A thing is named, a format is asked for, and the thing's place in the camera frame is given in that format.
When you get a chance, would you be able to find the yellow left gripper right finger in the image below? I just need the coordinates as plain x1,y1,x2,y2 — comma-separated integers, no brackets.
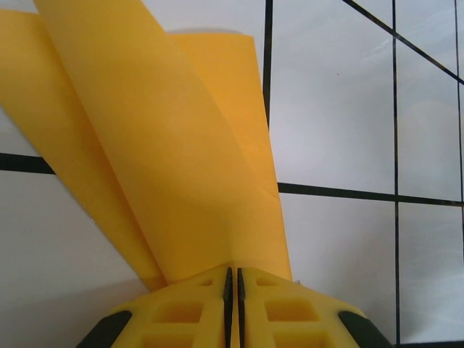
236,267,395,348

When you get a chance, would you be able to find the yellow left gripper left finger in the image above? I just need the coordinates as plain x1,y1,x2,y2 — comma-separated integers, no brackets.
77,267,233,348

